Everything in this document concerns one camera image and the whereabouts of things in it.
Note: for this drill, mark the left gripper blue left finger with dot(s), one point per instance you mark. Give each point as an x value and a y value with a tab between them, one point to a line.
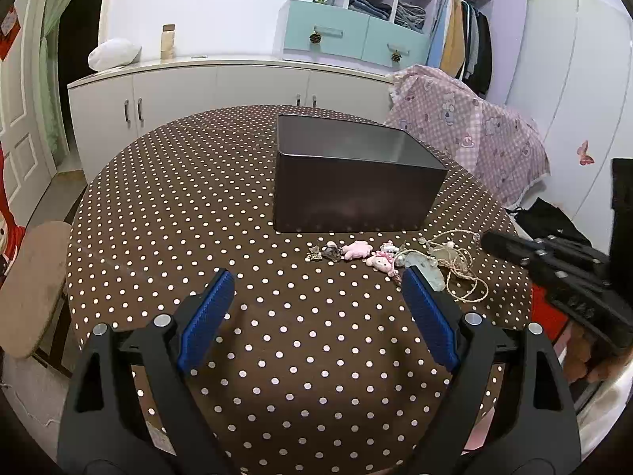
199	317

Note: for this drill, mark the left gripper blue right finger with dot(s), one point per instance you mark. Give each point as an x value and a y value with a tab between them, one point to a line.
435	315

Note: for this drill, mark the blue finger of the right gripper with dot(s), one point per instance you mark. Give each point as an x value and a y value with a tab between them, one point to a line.
528	254

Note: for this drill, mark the pink cat charm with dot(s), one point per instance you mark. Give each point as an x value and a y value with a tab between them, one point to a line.
384	259

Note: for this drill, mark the person's right hand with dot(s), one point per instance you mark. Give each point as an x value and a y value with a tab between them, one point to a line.
579	356

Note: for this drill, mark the pink bunny charm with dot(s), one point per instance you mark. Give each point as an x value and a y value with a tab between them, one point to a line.
357	250

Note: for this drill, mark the pink checked cloth cover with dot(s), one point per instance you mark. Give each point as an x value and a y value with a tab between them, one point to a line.
493	143

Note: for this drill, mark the brown polka dot tablecloth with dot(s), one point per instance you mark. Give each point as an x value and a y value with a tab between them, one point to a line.
317	368

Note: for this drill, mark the small silver charm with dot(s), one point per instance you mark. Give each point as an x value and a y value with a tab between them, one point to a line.
330	252

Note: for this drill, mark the round wooden stool seat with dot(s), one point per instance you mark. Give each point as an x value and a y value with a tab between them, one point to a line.
32	288

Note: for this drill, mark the grey metal tin box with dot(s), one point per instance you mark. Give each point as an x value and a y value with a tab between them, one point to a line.
340	176

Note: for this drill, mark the red cat chair cover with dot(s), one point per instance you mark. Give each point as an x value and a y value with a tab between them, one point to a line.
14	233

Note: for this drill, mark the hanging clothes row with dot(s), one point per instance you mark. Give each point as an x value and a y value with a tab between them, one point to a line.
460	44

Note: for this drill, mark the white low sideboard cabinet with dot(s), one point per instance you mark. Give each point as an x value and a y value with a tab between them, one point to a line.
111	109

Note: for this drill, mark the white purple shelf unit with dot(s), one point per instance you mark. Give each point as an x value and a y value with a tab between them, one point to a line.
430	0

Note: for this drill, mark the white panel door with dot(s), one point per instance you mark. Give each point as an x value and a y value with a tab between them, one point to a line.
26	174

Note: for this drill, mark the white pillow bundle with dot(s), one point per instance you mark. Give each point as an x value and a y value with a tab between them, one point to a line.
113	53

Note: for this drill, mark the beige bottle with lid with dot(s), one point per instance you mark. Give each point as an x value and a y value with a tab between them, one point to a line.
167	46

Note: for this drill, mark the turquoise drawer unit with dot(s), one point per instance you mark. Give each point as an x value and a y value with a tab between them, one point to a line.
328	35

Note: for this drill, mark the red diamond door decoration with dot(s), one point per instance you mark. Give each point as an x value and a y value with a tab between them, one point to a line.
10	27

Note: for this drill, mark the green door curtain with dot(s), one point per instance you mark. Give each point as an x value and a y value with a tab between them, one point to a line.
49	80

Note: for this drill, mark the pink butterfly wall sticker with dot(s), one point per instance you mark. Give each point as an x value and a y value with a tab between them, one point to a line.
584	158

